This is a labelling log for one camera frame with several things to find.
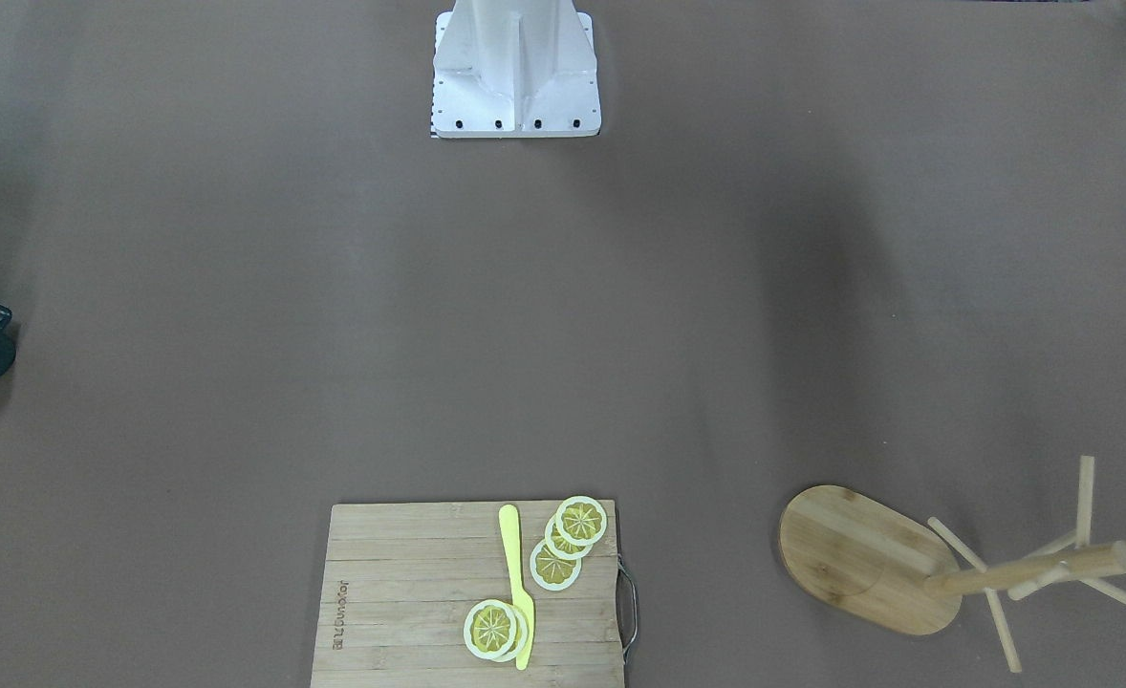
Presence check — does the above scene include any lemon slice under front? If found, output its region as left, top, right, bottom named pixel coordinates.
left=492, top=605, right=530, bottom=663

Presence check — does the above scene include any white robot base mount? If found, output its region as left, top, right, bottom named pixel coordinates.
left=429, top=1, right=602, bottom=140

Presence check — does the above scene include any lemon slice middle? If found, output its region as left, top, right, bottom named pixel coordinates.
left=544, top=517, right=595, bottom=561

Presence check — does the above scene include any bamboo cutting board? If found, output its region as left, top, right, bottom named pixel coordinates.
left=310, top=498, right=638, bottom=687

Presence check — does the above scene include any wooden cup storage rack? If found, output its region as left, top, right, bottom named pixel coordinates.
left=777, top=456, right=1126, bottom=674

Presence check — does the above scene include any lemon slice lower of three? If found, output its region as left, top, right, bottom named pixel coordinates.
left=530, top=540, right=582, bottom=591

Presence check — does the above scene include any yellow plastic knife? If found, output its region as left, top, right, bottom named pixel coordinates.
left=498, top=504, right=536, bottom=671

